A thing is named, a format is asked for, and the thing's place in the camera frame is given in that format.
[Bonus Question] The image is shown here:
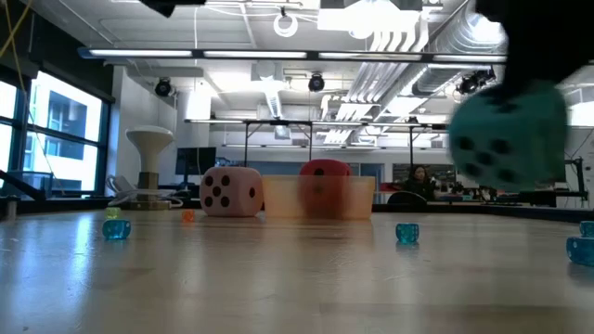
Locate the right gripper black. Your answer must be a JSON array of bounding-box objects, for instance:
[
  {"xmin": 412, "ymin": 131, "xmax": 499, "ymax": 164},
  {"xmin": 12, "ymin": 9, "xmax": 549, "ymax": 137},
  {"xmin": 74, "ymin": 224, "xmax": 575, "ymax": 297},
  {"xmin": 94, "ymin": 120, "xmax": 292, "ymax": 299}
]
[{"xmin": 475, "ymin": 0, "xmax": 594, "ymax": 92}]

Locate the large teal foam die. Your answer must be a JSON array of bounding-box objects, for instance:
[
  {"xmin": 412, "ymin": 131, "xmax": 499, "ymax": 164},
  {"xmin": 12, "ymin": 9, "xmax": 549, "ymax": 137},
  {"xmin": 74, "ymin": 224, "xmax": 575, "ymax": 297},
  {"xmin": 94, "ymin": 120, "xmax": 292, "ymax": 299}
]
[{"xmin": 447, "ymin": 83, "xmax": 570, "ymax": 194}]

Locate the large red foam die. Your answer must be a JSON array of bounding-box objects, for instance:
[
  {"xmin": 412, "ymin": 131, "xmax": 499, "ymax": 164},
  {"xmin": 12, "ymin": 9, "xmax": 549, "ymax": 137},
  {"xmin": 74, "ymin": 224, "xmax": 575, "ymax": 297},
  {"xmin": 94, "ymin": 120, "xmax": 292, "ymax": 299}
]
[{"xmin": 299, "ymin": 159, "xmax": 353, "ymax": 219}]

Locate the large pink foam die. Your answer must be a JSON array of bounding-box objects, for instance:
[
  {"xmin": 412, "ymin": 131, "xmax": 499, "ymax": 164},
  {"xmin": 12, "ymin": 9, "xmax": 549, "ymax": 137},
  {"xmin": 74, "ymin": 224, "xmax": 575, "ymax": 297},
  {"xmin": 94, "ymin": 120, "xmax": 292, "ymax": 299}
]
[{"xmin": 199, "ymin": 165, "xmax": 265, "ymax": 218}]

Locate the black ceiling spotlight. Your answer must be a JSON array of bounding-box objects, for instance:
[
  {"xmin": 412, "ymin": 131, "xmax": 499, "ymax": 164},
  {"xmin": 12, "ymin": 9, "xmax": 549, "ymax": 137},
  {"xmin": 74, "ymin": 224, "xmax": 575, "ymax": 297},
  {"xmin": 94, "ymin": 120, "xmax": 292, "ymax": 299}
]
[
  {"xmin": 456, "ymin": 68, "xmax": 497, "ymax": 96},
  {"xmin": 307, "ymin": 72, "xmax": 326, "ymax": 93},
  {"xmin": 154, "ymin": 77, "xmax": 174, "ymax": 98}
]

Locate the person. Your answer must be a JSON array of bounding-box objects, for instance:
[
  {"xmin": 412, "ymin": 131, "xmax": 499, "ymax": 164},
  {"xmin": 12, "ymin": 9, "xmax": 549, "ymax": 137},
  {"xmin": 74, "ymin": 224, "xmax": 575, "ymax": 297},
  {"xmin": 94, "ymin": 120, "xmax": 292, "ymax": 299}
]
[{"xmin": 402, "ymin": 164, "xmax": 436, "ymax": 201}]

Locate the black chair back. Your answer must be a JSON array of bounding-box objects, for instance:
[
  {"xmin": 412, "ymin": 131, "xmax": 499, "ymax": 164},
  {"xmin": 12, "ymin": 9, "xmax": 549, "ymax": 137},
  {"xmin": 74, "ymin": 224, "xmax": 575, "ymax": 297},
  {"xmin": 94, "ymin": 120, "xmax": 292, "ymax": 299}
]
[{"xmin": 386, "ymin": 190, "xmax": 429, "ymax": 206}]

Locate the orange translucent plastic bin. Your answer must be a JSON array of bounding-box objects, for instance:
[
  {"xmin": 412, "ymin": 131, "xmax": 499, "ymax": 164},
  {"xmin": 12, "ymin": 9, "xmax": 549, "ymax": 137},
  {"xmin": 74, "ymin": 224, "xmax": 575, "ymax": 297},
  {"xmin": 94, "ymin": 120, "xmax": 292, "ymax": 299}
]
[{"xmin": 262, "ymin": 174, "xmax": 376, "ymax": 221}]

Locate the black computer monitor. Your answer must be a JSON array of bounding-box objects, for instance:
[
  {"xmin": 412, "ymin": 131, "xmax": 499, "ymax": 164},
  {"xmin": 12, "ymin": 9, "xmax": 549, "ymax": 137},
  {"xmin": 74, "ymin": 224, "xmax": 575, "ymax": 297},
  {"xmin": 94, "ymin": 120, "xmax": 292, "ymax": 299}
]
[{"xmin": 174, "ymin": 147, "xmax": 218, "ymax": 177}]

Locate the long ceiling light strip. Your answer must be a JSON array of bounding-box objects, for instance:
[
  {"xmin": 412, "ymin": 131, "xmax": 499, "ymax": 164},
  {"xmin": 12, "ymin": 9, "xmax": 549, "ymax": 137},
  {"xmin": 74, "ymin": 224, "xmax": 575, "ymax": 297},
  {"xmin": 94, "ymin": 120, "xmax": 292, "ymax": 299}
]
[{"xmin": 77, "ymin": 45, "xmax": 508, "ymax": 64}]

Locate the black table edge rail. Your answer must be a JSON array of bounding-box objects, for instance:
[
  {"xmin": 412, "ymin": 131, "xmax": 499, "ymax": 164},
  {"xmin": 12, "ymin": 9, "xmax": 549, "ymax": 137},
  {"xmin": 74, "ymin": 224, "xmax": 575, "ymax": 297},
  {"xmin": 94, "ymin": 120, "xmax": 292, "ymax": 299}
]
[{"xmin": 0, "ymin": 197, "xmax": 594, "ymax": 224}]

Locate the white hanging ring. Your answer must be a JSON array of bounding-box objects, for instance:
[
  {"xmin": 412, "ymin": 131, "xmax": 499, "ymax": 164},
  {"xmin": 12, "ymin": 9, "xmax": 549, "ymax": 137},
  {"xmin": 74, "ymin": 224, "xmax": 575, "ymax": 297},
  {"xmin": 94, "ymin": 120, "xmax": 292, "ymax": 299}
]
[{"xmin": 273, "ymin": 12, "xmax": 300, "ymax": 39}]

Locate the white cable bundle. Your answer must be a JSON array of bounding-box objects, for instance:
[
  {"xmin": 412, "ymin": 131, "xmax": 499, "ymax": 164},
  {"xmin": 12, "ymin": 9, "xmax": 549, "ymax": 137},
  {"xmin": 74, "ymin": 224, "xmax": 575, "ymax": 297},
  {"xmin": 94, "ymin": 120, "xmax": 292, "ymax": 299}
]
[{"xmin": 105, "ymin": 174, "xmax": 185, "ymax": 208}]

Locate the large window black frame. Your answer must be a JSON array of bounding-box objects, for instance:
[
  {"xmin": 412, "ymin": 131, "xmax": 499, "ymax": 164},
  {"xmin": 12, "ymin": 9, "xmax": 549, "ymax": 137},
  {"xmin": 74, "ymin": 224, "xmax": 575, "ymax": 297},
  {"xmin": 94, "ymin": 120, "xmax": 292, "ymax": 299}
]
[{"xmin": 0, "ymin": 69, "xmax": 112, "ymax": 199}]

